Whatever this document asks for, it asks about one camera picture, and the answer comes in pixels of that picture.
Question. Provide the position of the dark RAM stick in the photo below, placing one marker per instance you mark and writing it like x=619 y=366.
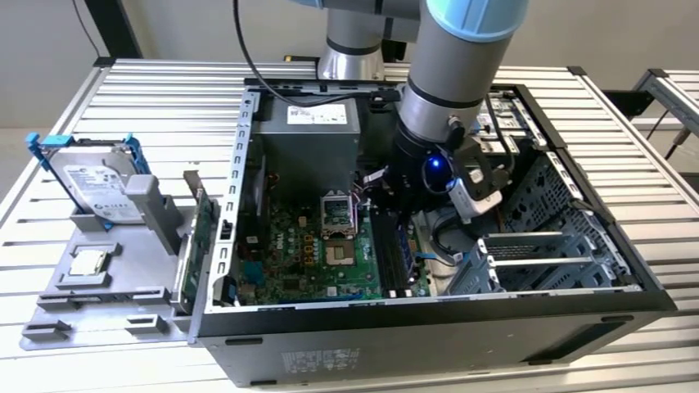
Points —
x=406 y=254
x=110 y=295

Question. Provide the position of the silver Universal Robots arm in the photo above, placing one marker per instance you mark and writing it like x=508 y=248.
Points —
x=464 y=61

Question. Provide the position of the black RAM slot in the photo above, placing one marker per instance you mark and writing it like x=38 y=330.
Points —
x=396 y=270
x=390 y=262
x=382 y=258

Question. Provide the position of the thin metal locking lever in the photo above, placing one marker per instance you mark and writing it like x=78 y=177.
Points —
x=356 y=213

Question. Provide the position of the grey power supply unit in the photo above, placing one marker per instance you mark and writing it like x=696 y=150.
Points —
x=306 y=155

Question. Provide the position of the CPU socket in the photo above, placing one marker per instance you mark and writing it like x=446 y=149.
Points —
x=342 y=251

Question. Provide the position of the grey metal drive cage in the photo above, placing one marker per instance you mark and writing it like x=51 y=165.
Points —
x=504 y=110

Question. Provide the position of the green motherboard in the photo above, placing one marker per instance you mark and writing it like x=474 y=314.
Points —
x=284 y=245

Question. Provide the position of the grey metal disk bay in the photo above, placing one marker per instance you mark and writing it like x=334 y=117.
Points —
x=540 y=262

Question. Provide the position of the blue expansion slot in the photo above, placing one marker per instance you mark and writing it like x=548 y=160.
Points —
x=322 y=298

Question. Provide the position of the black yellow clip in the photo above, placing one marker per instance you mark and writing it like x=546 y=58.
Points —
x=298 y=58

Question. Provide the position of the black open PC case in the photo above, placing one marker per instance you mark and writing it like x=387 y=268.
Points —
x=382 y=340

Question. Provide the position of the black table end cap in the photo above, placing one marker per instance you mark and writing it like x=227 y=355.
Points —
x=576 y=70
x=104 y=62

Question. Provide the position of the green graphics card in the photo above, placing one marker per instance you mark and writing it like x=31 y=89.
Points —
x=199 y=245

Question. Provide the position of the black table connector bar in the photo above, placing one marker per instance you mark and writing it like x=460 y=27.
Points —
x=628 y=100

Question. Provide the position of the grey parts rack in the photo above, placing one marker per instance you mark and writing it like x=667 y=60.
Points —
x=136 y=245

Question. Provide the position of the metal slat side table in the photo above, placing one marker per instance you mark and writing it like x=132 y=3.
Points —
x=676 y=94

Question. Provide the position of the hard disk in blue carrier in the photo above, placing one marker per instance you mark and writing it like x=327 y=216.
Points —
x=98 y=184

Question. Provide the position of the silver CPU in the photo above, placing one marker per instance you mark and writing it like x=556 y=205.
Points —
x=88 y=262

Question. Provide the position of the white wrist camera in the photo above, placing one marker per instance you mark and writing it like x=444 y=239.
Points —
x=475 y=200

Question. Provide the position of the black upright post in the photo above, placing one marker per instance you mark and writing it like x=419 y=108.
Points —
x=112 y=28

